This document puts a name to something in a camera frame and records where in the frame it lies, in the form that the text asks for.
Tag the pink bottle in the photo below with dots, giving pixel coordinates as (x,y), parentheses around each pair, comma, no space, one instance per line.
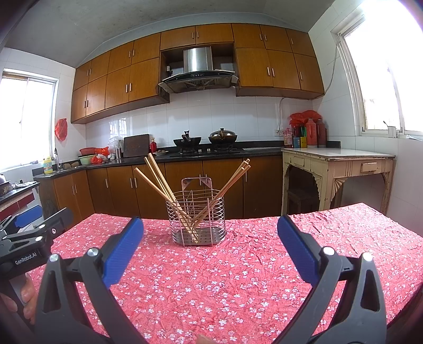
(288,139)

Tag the yellow detergent bottle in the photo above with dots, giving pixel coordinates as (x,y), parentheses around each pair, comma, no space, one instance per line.
(48,167)

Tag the black kitchen countertop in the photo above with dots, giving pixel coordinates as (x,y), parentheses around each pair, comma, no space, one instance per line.
(261,152)

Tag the small black wok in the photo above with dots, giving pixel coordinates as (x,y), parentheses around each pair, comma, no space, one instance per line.
(186,142)

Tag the wooden wall cabinets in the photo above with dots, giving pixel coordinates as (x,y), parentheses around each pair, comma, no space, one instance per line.
(119,82)

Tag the cream wooden side table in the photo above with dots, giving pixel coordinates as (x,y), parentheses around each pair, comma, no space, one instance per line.
(337,153)

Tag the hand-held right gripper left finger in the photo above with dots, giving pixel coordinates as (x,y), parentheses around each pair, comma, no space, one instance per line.
(124,251)

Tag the wooden base cabinets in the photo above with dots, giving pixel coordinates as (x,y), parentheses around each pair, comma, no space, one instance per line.
(115,188)

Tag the black gas stove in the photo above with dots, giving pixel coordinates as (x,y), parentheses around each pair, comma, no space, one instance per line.
(208,151)

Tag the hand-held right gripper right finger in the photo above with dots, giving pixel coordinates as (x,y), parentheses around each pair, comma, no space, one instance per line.
(297,248)

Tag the yellow box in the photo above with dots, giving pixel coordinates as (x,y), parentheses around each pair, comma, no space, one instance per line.
(303,143)

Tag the steel sink faucet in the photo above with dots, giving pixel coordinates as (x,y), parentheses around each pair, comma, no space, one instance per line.
(56,155)

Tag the dark wooden cutting board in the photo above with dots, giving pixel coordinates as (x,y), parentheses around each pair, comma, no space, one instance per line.
(136,145)

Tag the small plate of food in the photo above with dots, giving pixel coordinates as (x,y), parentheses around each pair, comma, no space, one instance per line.
(161,152)

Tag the red glass bottle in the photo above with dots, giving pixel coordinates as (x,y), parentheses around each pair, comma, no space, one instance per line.
(153,147)

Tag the black wok with lid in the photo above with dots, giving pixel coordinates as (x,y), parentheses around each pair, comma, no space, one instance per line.
(222,136)

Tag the large barred window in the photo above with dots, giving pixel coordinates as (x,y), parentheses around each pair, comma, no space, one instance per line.
(380,66)

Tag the hanging red plastic bag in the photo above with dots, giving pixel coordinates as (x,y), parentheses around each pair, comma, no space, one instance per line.
(61,129)

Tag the dark wooden stool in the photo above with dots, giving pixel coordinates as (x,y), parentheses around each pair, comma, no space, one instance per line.
(302,198)

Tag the green basin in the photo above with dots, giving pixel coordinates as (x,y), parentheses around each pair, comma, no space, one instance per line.
(85,160)

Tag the large red plastic bag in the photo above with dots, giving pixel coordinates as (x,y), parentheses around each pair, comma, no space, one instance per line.
(302,115)

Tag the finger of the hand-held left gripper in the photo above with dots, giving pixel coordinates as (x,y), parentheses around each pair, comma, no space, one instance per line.
(56,220)
(29,215)

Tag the steel range hood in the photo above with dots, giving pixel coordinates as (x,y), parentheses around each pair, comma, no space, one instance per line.
(197,58)

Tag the red floral tablecloth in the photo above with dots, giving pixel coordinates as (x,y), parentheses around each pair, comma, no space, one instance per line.
(214,291)

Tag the wooden chopstick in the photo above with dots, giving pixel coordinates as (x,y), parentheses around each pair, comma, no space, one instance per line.
(157,178)
(158,172)
(235,172)
(152,183)
(242,172)
(239,172)

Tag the crumpled red plastic bag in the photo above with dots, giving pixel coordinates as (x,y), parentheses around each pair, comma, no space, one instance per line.
(101,151)
(96,159)

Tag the person's left hand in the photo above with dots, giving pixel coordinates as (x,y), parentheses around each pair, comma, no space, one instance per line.
(29,294)

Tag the dark red thermos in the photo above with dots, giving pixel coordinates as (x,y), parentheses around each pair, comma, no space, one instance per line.
(321,132)

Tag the white cup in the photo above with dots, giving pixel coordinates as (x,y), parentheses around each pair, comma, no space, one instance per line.
(392,132)

